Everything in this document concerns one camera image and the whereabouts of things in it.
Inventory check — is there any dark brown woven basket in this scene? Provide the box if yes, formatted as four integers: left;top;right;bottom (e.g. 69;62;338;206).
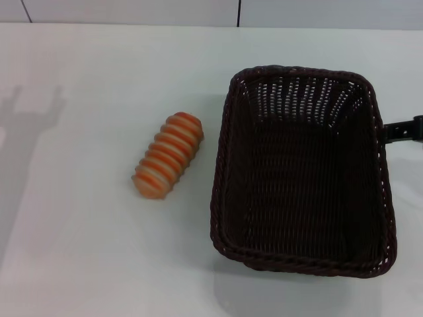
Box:
210;65;397;280

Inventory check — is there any orange striped toy bread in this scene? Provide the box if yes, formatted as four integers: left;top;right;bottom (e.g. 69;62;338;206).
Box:
131;111;205;200

